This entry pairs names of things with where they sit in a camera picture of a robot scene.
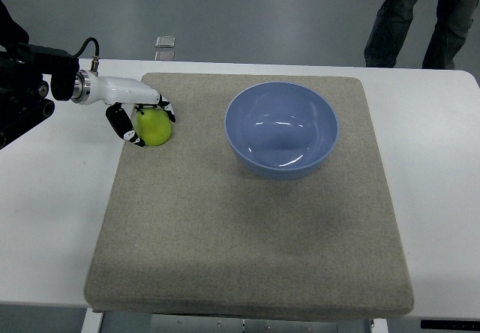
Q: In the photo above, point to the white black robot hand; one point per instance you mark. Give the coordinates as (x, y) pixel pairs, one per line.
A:
(123, 97)

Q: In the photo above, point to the green pear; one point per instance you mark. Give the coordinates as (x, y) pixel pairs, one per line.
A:
(153, 126)

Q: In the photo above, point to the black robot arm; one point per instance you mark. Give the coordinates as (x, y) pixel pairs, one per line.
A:
(29, 73)

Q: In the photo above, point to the blue bowl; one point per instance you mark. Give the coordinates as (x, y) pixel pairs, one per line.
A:
(281, 130)

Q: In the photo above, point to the lower floor socket plate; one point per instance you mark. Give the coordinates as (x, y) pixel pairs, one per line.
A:
(164, 55)

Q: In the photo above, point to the grey felt mat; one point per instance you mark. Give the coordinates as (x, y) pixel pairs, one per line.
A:
(188, 230)

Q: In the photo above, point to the white table frame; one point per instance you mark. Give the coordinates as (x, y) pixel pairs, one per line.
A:
(145, 322)

